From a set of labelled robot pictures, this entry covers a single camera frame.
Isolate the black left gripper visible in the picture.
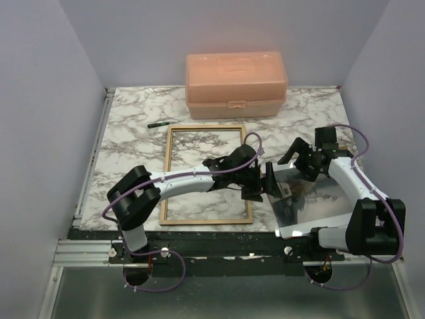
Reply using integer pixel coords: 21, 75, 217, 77
232, 162, 282, 203

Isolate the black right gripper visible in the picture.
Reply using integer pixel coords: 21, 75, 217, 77
278, 138, 321, 182

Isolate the glossy photo print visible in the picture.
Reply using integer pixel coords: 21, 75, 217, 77
268, 163, 355, 239

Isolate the rectangular picture frame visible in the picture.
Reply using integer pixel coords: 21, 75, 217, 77
159, 124, 258, 226

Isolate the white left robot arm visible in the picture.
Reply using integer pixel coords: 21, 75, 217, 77
106, 144, 282, 263

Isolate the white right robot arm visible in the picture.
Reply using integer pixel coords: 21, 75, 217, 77
236, 126, 406, 263

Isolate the orange translucent plastic toolbox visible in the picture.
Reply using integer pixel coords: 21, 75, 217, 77
185, 51, 288, 120

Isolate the small green black screwdriver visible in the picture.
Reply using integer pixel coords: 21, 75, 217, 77
147, 122, 171, 129

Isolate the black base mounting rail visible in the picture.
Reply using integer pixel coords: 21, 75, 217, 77
67, 229, 345, 277

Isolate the aluminium extrusion frame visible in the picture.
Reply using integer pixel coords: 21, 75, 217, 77
40, 86, 408, 318

